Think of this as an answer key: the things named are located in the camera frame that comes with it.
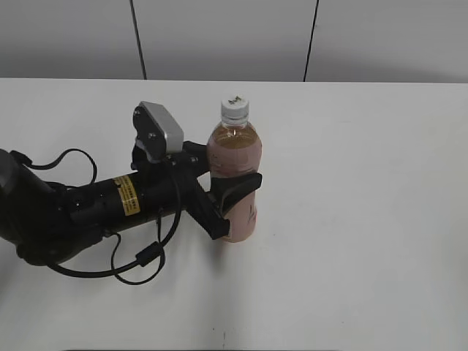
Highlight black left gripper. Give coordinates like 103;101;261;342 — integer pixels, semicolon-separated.
131;141;263;240

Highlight pink label tea bottle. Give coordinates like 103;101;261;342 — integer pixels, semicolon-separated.
207;111;262;243

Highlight white bottle cap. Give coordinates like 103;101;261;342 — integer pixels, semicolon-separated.
221;94;249;117

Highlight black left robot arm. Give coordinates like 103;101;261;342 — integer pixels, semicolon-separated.
1;142;262;266

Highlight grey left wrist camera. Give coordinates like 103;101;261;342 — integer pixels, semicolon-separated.
132;101;184;164

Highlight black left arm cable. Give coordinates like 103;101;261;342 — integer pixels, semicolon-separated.
21;148;183;285

